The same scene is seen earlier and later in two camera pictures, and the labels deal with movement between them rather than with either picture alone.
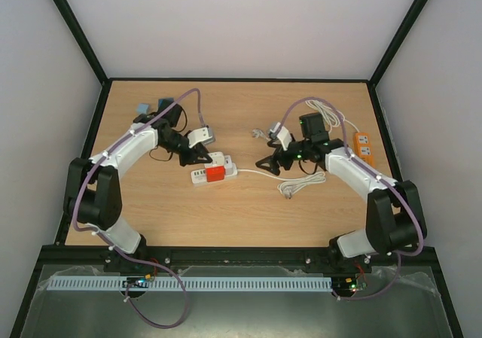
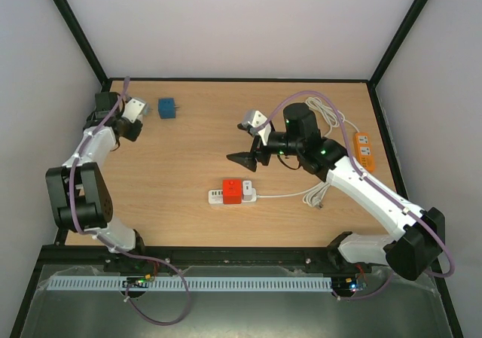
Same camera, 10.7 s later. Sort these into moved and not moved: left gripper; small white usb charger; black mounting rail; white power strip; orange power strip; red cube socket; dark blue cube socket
Moved: small white usb charger; red cube socket; white power strip; left gripper
Not moved: dark blue cube socket; black mounting rail; orange power strip
